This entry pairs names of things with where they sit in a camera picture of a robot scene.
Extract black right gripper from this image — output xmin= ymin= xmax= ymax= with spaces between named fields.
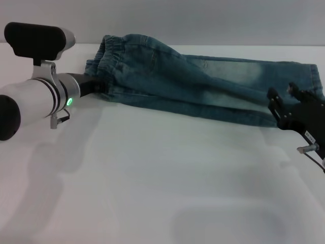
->
xmin=267 ymin=81 xmax=325 ymax=146

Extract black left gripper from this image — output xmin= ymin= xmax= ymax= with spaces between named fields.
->
xmin=73 ymin=73 xmax=107 ymax=99

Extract blue denim shorts with print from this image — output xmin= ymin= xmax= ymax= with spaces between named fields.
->
xmin=84 ymin=33 xmax=325 ymax=128

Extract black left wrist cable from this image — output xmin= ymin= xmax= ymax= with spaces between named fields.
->
xmin=50 ymin=108 xmax=71 ymax=130

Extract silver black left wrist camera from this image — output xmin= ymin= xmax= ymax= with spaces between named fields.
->
xmin=4 ymin=22 xmax=77 ymax=67

